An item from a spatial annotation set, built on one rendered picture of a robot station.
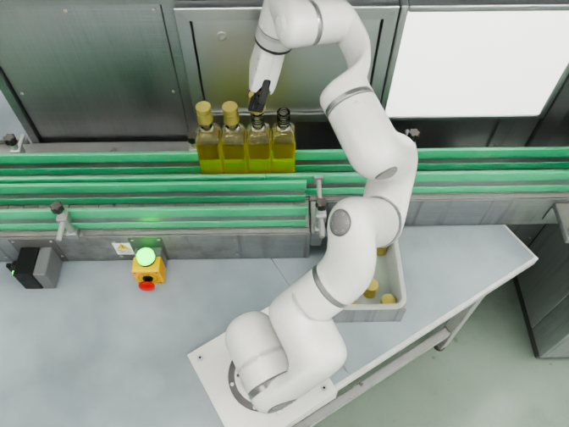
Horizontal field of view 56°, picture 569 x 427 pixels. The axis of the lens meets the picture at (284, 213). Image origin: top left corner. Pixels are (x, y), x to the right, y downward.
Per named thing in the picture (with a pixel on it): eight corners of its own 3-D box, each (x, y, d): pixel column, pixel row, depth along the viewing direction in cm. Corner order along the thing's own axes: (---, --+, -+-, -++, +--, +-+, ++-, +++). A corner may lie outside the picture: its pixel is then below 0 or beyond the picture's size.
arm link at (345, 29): (319, 126, 87) (269, 26, 93) (380, 113, 93) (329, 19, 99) (340, 95, 80) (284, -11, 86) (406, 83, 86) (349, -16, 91)
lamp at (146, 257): (157, 251, 134) (154, 245, 132) (154, 267, 132) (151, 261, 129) (139, 251, 134) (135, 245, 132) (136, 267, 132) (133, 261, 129)
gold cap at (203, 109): (201, 128, 118) (199, 114, 114) (194, 118, 119) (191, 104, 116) (216, 121, 119) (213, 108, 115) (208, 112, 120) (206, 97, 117)
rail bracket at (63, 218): (84, 230, 131) (65, 200, 120) (78, 257, 127) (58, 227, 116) (68, 230, 131) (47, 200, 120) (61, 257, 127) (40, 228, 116)
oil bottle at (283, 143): (294, 174, 141) (295, 117, 123) (294, 191, 137) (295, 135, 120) (273, 174, 141) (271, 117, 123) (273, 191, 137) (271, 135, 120)
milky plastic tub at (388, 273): (390, 242, 143) (395, 225, 136) (401, 321, 131) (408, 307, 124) (326, 243, 143) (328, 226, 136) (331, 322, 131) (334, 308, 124)
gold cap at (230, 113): (240, 114, 120) (238, 100, 116) (238, 126, 118) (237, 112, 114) (224, 113, 120) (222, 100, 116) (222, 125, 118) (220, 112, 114)
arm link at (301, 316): (334, 264, 93) (381, 347, 86) (245, 335, 103) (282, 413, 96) (302, 263, 85) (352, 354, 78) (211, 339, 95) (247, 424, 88)
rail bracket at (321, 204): (323, 194, 136) (325, 163, 126) (326, 252, 127) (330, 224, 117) (311, 194, 136) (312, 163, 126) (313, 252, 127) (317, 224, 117)
